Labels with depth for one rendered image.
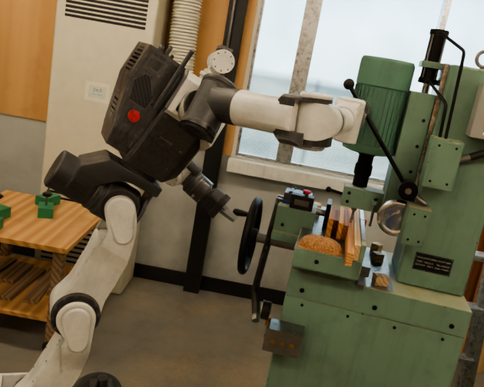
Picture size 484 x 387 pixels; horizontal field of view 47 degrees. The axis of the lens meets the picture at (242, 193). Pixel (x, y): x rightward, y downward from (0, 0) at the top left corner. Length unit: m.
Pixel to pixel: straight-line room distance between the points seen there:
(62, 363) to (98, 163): 0.62
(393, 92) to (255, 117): 0.66
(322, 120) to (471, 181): 0.73
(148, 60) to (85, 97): 1.58
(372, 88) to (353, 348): 0.84
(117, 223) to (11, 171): 2.09
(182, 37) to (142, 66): 1.55
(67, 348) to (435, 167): 1.22
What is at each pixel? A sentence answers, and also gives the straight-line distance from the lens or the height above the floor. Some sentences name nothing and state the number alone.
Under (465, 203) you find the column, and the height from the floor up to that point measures 1.11.
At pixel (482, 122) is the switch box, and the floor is 1.37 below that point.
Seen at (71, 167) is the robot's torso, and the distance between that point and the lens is 1.59.
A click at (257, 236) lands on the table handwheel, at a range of 2.01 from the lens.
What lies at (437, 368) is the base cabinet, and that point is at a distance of 1.96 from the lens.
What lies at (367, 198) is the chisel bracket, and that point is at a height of 1.04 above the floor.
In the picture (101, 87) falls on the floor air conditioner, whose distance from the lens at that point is 3.04.
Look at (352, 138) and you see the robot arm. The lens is 1.53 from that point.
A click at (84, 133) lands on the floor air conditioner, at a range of 3.10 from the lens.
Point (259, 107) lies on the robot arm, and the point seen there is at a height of 1.33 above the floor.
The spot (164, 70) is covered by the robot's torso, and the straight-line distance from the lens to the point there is 1.52.
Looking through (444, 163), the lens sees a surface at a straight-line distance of 1.77.
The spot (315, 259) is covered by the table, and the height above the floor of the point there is 0.88.
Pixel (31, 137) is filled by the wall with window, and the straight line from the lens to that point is 3.55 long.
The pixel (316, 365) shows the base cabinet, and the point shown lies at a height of 0.49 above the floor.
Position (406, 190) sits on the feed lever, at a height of 1.12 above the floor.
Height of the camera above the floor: 1.44
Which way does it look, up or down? 14 degrees down
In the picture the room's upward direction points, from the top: 10 degrees clockwise
